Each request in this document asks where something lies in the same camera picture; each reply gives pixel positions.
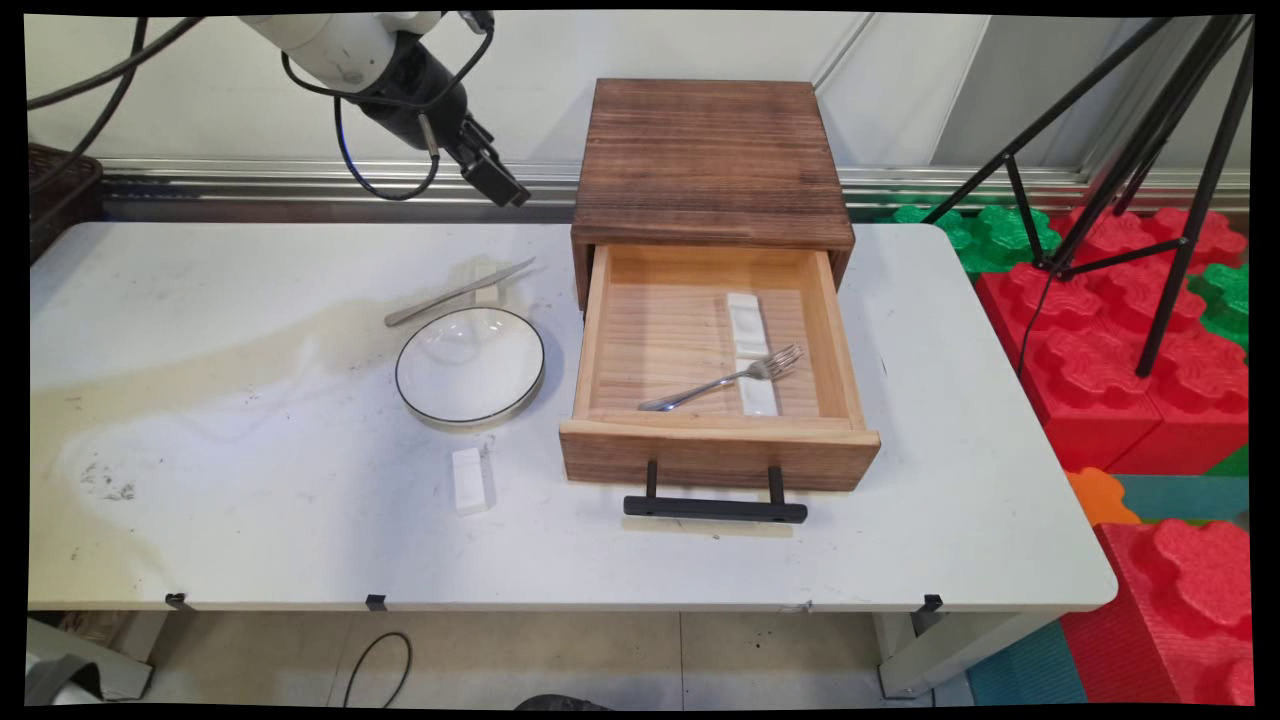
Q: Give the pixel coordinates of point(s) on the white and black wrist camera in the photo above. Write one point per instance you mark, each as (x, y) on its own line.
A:
(478, 20)

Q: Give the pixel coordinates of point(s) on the green foam block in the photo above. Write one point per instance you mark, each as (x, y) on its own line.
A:
(1225, 300)
(990, 235)

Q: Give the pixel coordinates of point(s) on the white ceramic cutlery rest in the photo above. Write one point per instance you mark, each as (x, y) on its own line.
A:
(486, 297)
(748, 325)
(470, 480)
(760, 402)

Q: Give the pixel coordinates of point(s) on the dark wicker basket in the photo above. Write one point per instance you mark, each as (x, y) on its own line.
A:
(60, 200)

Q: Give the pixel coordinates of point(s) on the aluminium wall rail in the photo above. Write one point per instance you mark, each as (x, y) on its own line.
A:
(250, 190)

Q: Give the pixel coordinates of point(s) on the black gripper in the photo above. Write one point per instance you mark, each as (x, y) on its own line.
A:
(420, 95)

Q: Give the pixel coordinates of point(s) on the light wooden drawer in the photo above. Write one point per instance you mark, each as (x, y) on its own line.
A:
(720, 455)

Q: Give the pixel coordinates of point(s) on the white table leg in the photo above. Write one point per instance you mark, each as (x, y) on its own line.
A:
(110, 670)
(920, 655)

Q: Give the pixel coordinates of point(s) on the orange foam piece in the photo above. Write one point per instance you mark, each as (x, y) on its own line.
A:
(1098, 497)

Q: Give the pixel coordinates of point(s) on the silver fork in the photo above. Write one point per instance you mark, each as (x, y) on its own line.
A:
(700, 390)

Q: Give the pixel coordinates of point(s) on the dark wooden drawer cabinet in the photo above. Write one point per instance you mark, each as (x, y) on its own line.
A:
(710, 160)

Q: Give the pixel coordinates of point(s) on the black tripod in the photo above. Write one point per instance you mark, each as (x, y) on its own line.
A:
(1145, 140)

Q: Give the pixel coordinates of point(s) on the white bowl black rim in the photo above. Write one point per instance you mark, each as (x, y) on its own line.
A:
(470, 365)

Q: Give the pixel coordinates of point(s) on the silver serrated table knife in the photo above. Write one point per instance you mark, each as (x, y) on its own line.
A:
(440, 300)

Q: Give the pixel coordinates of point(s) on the teal foam mat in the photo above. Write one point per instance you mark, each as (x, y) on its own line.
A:
(1185, 497)

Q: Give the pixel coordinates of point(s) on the large red foam block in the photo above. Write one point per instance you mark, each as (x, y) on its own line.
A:
(1180, 610)
(1190, 235)
(1100, 380)

